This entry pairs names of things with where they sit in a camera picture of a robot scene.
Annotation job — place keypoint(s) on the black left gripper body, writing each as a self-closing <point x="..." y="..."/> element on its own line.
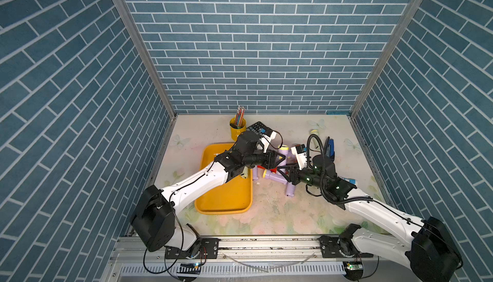
<point x="256" y="158"/>

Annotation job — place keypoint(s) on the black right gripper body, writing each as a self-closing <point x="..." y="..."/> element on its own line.
<point x="305" y="177"/>

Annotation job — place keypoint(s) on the pale green flashlight yellow head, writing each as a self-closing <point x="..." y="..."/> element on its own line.
<point x="245" y="173"/>

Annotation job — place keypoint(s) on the lilac flashlight yellow head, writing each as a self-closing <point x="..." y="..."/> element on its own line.
<point x="267" y="174"/>

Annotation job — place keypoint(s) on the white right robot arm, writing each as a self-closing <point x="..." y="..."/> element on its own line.
<point x="425" y="246"/>

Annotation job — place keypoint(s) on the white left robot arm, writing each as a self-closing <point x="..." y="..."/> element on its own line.
<point x="155" y="218"/>

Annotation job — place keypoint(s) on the red flashlight white head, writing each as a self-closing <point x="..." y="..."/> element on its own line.
<point x="264" y="167"/>

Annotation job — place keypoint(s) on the blue black stapler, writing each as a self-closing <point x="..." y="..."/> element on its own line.
<point x="329" y="149"/>

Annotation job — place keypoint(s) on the yellow pencil cup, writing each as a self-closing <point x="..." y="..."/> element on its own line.
<point x="237" y="130"/>

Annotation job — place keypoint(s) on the black calculator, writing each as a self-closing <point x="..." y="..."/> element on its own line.
<point x="256" y="127"/>

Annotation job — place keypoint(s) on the coloured pencils bunch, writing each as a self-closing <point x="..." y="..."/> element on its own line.
<point x="238" y="120"/>

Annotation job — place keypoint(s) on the pale green flashlight far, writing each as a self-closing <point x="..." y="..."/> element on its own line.
<point x="314" y="132"/>

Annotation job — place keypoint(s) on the yellow plastic tray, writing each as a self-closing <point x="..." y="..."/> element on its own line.
<point x="234" y="197"/>

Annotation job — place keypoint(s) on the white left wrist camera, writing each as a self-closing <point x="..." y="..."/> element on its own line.
<point x="266" y="140"/>

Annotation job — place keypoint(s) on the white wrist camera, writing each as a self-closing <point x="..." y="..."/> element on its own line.
<point x="300" y="153"/>
<point x="266" y="140"/>

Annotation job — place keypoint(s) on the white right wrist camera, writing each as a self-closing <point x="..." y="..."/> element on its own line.
<point x="300" y="153"/>

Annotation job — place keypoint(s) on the aluminium front rail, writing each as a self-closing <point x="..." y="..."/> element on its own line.
<point x="281" y="258"/>

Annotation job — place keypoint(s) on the metal corner frame post left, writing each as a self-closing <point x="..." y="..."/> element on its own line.
<point x="135" y="35"/>

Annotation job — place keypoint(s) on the metal corner frame post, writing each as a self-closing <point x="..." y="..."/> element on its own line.
<point x="398" y="32"/>
<point x="135" y="35"/>

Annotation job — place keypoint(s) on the metal corner frame post right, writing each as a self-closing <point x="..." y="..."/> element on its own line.
<point x="398" y="32"/>

